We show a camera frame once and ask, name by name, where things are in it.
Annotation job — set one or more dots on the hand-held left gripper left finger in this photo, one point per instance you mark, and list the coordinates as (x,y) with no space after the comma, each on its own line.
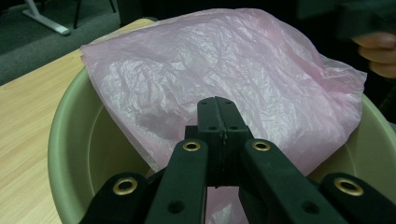
(210,124)

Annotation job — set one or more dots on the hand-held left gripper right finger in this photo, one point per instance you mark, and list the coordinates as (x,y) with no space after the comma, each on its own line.
(232,127)

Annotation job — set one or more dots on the pink plastic trash bag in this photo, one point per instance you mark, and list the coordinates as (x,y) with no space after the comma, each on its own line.
(218,59)

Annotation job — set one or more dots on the green plastic trash bin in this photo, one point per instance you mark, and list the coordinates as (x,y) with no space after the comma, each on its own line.
(71,149)

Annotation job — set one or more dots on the black chair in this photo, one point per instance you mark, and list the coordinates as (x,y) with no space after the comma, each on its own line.
(77,14)

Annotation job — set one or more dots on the white desk frame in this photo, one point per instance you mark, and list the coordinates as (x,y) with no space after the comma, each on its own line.
(46,20)

